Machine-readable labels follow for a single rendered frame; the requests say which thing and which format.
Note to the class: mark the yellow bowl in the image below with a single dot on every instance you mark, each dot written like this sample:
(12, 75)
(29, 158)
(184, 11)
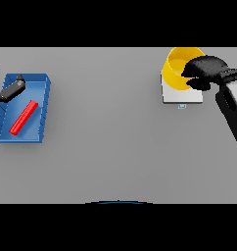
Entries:
(176, 70)

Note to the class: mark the pale square measuring scale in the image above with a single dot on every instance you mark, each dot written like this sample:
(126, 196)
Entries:
(180, 94)

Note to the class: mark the dark right robot hand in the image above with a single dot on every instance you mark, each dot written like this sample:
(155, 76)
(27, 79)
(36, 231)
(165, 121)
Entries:
(207, 70)

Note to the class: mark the dark left robot hand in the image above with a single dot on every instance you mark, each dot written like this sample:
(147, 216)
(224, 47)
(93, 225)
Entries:
(11, 90)

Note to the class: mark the blue tray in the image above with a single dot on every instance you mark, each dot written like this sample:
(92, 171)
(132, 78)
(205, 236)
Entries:
(29, 108)

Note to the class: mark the red beaker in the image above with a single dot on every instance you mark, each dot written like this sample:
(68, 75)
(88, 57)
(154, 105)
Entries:
(23, 117)

